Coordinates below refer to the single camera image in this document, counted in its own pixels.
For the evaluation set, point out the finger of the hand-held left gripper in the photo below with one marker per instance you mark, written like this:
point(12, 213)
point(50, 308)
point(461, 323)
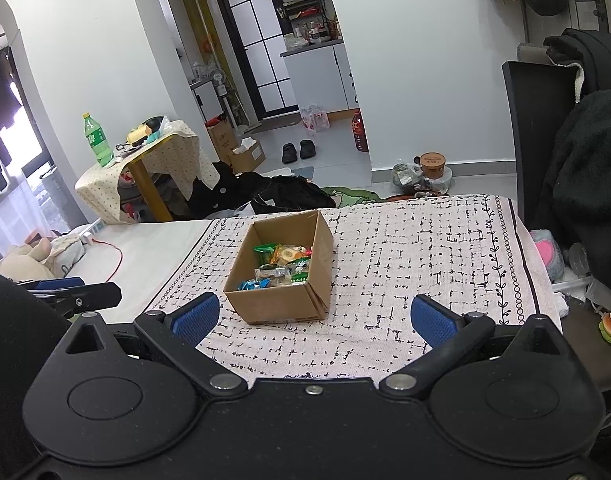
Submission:
point(88, 296)
point(60, 283)

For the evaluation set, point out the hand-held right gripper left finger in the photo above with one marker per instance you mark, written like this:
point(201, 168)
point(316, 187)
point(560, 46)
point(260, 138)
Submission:
point(195, 317)

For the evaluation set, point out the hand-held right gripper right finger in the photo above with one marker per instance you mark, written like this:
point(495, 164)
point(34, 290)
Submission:
point(435, 322)

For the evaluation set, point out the pile of assorted snack packets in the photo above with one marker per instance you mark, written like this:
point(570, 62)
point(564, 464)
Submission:
point(280, 267)

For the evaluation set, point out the floral white pillow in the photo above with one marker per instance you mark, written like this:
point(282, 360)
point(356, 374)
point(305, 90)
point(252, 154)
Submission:
point(65, 252)

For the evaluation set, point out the beige plush toy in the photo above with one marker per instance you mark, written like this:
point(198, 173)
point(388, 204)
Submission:
point(23, 260)

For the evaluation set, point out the black-patterned white blanket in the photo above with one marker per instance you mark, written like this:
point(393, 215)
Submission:
point(410, 250)

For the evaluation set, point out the white bed sheet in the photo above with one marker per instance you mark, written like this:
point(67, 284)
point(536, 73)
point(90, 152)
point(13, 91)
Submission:
point(150, 250)

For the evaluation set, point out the yellow wooden table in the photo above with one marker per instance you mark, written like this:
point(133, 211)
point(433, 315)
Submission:
point(150, 190)

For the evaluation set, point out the black bag on floor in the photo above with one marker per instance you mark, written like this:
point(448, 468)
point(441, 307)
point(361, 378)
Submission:
point(220, 190)

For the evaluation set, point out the clear plastic container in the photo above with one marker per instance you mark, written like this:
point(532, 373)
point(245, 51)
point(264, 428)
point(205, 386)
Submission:
point(441, 185)

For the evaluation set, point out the green soda bottle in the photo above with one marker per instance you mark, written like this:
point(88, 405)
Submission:
point(98, 142)

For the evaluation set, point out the plastic bag of rubbish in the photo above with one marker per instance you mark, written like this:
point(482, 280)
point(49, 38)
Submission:
point(407, 177)

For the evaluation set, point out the green cartoon floor mat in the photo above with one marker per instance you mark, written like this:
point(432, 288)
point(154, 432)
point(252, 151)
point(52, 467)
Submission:
point(350, 195)

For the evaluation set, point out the open black bag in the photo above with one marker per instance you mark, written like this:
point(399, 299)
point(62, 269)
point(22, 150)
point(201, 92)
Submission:
point(290, 195)

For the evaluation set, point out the brown round paper tub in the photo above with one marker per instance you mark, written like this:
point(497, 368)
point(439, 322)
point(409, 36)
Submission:
point(432, 165)

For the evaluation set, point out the small covered side table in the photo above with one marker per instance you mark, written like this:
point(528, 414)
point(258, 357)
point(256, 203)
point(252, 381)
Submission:
point(175, 160)

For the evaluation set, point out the yellow toy figure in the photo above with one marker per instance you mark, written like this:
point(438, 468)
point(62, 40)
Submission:
point(140, 134)

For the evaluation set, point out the low cardboard box with paper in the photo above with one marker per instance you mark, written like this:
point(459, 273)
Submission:
point(248, 156)

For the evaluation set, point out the tall cardboard box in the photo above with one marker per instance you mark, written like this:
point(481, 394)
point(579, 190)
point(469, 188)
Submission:
point(220, 140)

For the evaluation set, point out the black chair with clothes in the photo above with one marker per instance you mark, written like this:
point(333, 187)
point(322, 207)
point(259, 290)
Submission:
point(585, 170)

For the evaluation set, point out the small white cabinet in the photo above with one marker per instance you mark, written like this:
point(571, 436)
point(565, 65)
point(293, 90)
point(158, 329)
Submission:
point(205, 100)

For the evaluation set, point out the pink plastic bag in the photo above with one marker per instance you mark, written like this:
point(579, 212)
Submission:
point(314, 119)

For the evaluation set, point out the white kitchen cabinet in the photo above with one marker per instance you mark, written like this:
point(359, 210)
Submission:
point(320, 80)

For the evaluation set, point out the black-framed glass door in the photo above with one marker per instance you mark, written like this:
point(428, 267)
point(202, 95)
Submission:
point(258, 45)

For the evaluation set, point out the kitchen shelf rack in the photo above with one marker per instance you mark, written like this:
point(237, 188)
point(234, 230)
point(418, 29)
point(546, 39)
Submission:
point(310, 10)

